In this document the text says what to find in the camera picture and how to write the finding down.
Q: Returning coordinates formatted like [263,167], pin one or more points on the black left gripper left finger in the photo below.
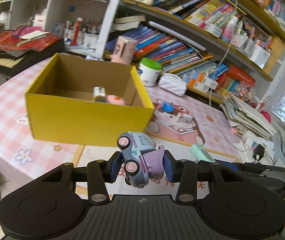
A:
[100,172]

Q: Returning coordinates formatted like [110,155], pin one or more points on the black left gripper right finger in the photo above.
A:
[183,172]

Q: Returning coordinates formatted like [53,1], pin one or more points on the mint green toy case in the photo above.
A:
[200,153]

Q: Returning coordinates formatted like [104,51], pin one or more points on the blue purple toy car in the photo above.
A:
[142,159]

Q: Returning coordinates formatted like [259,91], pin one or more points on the pink cartoon desk mat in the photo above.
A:
[191,122]

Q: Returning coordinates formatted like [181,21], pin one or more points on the white power strip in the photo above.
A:
[251,140]

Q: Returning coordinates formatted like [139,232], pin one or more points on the stack of papers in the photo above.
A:
[245,118]

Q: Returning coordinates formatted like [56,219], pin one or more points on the pink plush toy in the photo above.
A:
[115,100]

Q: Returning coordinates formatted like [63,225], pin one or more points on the yellow cardboard box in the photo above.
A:
[60,102]

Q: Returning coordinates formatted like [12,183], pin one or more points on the white charger plug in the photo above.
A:
[99,93]

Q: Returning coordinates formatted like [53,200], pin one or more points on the white quilted purse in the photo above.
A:
[173,84]

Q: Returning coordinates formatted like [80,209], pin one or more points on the orange white medicine box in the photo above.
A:
[199,81]

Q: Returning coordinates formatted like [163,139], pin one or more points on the white jar green lid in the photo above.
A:
[148,71]

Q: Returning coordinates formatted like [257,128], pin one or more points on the pink cylindrical holder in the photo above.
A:
[124,50]

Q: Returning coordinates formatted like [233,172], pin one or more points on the black electronic keyboard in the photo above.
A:
[11,66]

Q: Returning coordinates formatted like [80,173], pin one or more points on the red paper stack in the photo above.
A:
[16,46]

